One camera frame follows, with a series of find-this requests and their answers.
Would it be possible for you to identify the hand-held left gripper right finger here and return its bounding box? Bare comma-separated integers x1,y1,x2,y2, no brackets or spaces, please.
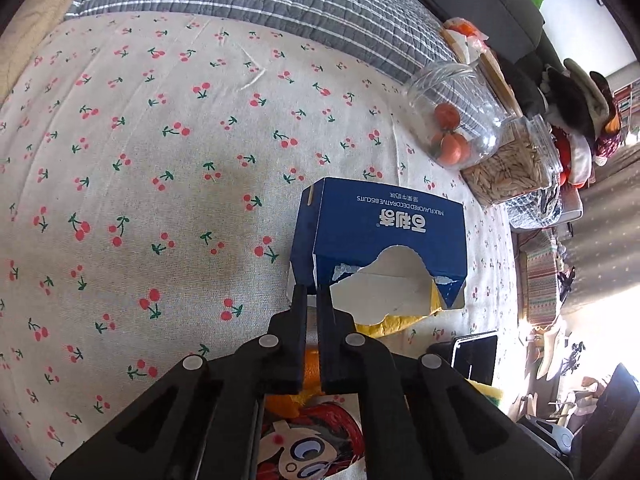
316,285,571,480

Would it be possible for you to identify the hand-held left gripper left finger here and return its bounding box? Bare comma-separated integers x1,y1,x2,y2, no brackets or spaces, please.
50,285,307,480

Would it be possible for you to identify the blue biscuit box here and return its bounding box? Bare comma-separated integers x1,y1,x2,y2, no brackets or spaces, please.
287,176,468,321

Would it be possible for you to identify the cartoon print bag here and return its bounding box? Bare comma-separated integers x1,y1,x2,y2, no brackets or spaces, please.
257,347,366,480

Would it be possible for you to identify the yellow wrapper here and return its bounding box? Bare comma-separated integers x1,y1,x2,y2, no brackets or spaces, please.
356,305,441,337

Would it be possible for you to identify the black plastic tray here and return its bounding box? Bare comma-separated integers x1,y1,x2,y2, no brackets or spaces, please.
427,332,499,386

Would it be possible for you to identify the yellow green sponge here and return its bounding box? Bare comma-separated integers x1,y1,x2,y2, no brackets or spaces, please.
472,379,506,407

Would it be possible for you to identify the cherry print tablecloth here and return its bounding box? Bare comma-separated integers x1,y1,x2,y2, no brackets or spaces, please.
0,10,521,466

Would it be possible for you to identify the striped woven cloth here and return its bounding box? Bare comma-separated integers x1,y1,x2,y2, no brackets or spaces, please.
520,232,563,326

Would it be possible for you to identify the grey patterned scarf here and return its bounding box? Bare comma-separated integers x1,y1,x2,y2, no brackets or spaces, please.
505,180,566,228

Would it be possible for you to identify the clear plastic snack jar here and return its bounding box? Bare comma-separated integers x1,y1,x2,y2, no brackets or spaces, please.
460,115,563,206

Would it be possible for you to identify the clear jar with tomatoes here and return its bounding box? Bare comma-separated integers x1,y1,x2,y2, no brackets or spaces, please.
406,50,523,167

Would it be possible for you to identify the grey dotted fabric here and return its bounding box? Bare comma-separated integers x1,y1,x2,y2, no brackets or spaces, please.
555,160,640,311

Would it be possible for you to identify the orange garment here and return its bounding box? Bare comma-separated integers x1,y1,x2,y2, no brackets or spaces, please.
552,127,576,186

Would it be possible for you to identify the white cloth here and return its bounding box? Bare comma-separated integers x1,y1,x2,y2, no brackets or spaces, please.
570,135,598,186

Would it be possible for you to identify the dark furniture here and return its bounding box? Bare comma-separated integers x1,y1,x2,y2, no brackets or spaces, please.
570,362,640,480

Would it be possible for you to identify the grey striped pillow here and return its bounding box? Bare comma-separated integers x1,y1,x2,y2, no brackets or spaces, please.
65,0,458,86

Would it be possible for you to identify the orange white plastic bag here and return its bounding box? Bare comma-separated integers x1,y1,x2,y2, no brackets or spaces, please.
442,17,491,63

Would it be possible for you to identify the dark red floral cloth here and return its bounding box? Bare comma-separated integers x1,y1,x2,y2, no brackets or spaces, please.
595,110,623,158

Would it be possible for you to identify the dark grey sofa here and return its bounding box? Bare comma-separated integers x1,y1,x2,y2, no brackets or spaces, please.
390,0,563,111

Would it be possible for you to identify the bookshelf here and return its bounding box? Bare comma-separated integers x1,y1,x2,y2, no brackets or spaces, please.
612,82,640,111

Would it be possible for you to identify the beige fleece garment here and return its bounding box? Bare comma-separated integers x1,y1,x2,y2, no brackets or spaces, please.
0,0,101,106

